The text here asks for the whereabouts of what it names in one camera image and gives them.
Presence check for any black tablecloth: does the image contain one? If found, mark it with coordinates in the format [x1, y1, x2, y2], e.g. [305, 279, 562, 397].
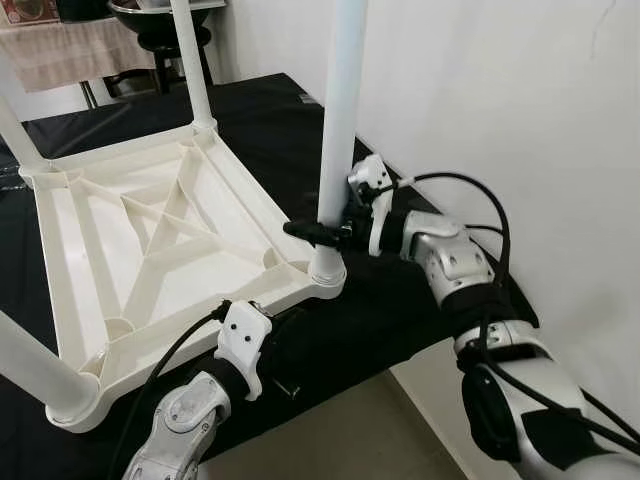
[0, 72, 541, 480]

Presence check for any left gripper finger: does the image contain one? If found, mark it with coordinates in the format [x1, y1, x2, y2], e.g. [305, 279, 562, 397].
[270, 305, 308, 342]

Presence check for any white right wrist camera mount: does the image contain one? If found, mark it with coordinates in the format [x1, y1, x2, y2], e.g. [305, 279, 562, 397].
[347, 155, 416, 259]

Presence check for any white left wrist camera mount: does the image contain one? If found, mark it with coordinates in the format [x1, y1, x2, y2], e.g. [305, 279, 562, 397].
[215, 300, 273, 401]

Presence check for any black stool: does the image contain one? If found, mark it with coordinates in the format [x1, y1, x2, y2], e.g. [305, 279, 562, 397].
[105, 25, 216, 96]

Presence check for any white plastic children table top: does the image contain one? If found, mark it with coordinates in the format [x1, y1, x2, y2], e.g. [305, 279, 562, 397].
[20, 120, 348, 433]

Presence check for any beige cloth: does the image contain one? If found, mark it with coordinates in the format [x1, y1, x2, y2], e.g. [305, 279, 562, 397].
[0, 15, 156, 93]

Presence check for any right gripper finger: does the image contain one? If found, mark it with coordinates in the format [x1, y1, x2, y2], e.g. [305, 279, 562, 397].
[283, 220, 346, 246]

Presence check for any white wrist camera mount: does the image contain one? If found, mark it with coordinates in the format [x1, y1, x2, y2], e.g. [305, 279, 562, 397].
[347, 155, 416, 259]
[215, 300, 273, 401]

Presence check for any red printed box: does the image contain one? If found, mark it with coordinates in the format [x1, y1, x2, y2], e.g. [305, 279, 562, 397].
[0, 0, 51, 26]

